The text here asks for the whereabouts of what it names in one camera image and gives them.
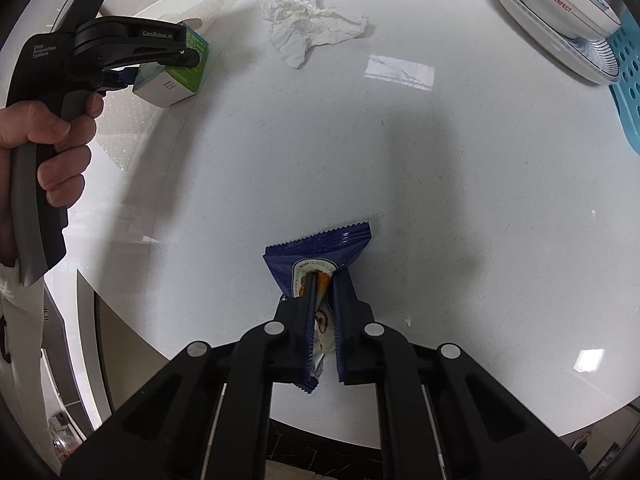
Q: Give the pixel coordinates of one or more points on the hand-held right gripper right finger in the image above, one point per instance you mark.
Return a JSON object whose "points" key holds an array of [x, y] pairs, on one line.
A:
{"points": [[342, 320]]}

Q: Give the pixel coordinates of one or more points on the green and white box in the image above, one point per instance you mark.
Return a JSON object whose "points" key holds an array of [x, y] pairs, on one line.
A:
{"points": [[175, 85]]}

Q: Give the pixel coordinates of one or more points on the crumpled white tissue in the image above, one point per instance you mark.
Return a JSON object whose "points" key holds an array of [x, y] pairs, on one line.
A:
{"points": [[300, 25]]}

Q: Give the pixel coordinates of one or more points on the person's left hand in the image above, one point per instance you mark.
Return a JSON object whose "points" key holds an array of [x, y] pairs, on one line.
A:
{"points": [[35, 125]]}

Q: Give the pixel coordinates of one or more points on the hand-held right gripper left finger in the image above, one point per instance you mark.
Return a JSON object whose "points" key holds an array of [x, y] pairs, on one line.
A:
{"points": [[307, 310]]}

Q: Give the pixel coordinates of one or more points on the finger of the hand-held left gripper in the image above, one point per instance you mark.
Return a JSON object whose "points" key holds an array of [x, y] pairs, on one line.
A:
{"points": [[184, 57], [125, 77]]}

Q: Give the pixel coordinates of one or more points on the blue snack wrapper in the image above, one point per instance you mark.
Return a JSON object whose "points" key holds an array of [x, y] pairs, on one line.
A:
{"points": [[320, 250]]}

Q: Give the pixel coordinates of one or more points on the white plate with striped rim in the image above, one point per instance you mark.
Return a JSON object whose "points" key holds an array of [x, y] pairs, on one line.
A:
{"points": [[550, 45]]}

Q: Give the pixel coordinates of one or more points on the light blue perforated basket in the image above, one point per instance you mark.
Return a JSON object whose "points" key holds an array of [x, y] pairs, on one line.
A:
{"points": [[627, 85]]}

